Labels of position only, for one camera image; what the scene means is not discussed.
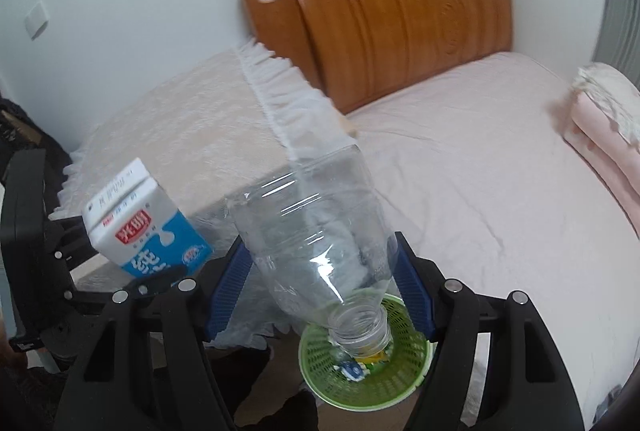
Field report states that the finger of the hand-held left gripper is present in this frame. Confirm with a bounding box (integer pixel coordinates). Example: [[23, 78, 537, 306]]
[[47, 216, 97, 272], [62, 265, 188, 314]]

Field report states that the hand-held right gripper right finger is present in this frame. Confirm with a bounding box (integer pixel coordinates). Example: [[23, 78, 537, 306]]
[[394, 231, 586, 431]]

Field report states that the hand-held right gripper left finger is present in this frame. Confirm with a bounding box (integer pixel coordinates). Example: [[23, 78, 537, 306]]
[[52, 236, 255, 431]]

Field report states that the blue and white milk carton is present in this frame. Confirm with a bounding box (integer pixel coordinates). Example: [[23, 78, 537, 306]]
[[81, 157, 215, 284]]

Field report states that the green perforated plastic basket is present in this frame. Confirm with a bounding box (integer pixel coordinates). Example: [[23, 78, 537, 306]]
[[298, 292, 433, 409]]

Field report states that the clear plastic bottle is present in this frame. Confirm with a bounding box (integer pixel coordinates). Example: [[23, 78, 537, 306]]
[[226, 143, 401, 359]]

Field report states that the dark cloth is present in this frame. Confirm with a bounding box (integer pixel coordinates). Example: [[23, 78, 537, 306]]
[[0, 96, 76, 222]]

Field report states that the person's dark-clothed leg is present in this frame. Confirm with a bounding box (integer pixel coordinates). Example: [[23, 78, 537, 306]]
[[207, 345, 321, 431]]

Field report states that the bed with pink sheet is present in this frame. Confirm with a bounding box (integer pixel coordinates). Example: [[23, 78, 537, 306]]
[[345, 51, 640, 417]]

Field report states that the white lace tablecloth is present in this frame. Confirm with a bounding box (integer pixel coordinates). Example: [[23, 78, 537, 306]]
[[47, 36, 361, 352]]

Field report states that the folded pink blanket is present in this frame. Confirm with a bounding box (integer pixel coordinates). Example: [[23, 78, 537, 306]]
[[564, 91, 640, 239]]

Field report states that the wooden headboard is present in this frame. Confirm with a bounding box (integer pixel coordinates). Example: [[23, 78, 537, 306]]
[[237, 0, 513, 116]]

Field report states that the white frilled pillow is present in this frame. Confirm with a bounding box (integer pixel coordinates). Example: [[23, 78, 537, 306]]
[[571, 62, 640, 146]]

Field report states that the grey striped curtain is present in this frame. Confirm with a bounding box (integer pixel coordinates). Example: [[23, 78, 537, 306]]
[[597, 0, 640, 92]]

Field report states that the white wall switch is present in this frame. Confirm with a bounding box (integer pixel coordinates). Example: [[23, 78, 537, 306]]
[[25, 1, 48, 40]]

